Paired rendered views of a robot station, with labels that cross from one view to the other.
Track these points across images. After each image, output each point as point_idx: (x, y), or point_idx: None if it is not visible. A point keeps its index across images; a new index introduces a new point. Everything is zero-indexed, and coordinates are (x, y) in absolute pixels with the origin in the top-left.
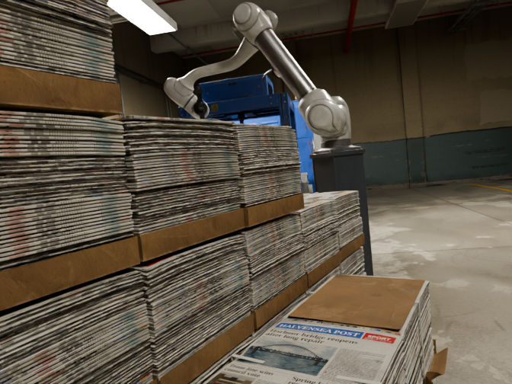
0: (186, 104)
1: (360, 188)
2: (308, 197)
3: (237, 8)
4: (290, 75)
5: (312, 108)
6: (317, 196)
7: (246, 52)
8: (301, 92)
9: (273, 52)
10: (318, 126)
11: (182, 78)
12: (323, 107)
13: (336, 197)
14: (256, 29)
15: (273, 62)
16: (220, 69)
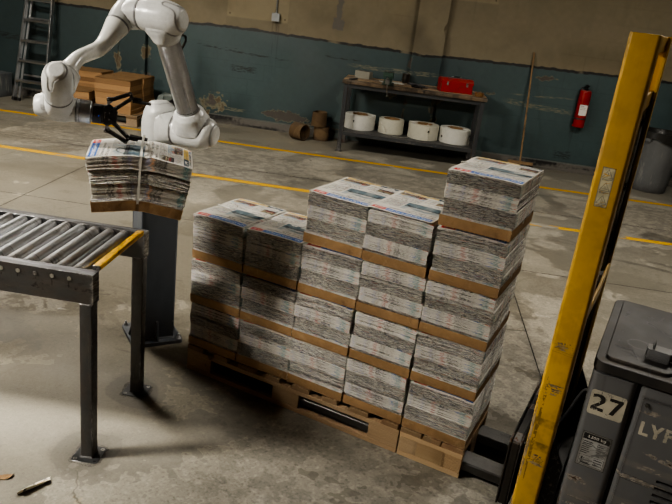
0: (70, 103)
1: None
2: (260, 212)
3: (181, 13)
4: (191, 90)
5: (213, 128)
6: (256, 209)
7: (120, 39)
8: (194, 108)
9: (184, 64)
10: (213, 144)
11: (73, 66)
12: (218, 127)
13: (282, 209)
14: (180, 37)
15: (180, 74)
16: (99, 56)
